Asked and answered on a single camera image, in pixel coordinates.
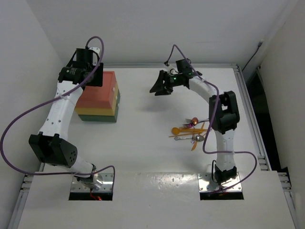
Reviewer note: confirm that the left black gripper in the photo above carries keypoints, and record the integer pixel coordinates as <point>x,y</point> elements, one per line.
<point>97,82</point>

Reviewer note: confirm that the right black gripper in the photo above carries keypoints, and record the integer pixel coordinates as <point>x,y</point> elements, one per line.
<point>159,86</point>

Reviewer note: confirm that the orange plastic spoon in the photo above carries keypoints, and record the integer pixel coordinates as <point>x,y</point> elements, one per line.
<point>177,131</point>

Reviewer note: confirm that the green bottom drawer box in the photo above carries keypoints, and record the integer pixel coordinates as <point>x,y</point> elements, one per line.
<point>103,118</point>

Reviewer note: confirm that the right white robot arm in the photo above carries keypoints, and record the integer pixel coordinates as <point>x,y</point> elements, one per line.
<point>223,112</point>

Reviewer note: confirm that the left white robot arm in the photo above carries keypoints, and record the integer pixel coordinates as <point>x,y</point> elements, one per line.
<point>51,144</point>

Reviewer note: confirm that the silver metal fork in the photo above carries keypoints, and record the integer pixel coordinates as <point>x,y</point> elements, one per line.
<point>200,120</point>

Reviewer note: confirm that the pink metallic fork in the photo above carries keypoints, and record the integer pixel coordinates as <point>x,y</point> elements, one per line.
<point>187,125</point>

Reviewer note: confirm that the silver metal spoon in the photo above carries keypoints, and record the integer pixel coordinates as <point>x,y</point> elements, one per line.
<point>195,138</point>

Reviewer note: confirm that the orange plastic knife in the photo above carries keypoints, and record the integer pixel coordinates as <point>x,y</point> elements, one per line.
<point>195,143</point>

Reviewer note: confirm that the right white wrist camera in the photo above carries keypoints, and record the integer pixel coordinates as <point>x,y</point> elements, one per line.
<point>169,68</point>

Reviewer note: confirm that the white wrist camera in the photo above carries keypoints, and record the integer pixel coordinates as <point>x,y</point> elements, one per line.
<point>97,51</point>
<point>169,68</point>

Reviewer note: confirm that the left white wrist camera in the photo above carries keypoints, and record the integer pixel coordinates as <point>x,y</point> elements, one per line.
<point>97,51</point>

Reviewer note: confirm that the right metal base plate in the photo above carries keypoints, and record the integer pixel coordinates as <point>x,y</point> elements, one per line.
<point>207,185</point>

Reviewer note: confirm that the metal base plate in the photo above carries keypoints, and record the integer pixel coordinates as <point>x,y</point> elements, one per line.
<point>207,185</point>
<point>104,182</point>

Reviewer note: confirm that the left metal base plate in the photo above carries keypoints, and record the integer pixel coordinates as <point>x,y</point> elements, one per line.
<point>104,182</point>

